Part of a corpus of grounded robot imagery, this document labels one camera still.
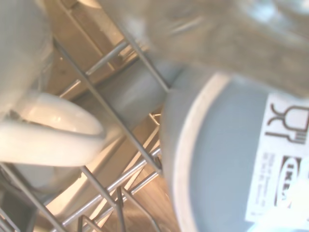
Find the grey mug with barcode label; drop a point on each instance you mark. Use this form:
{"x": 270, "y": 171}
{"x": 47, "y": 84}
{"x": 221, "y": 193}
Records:
{"x": 217, "y": 157}

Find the white ceramic mug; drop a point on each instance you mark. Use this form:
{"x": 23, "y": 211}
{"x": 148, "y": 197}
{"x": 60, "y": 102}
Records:
{"x": 48, "y": 135}

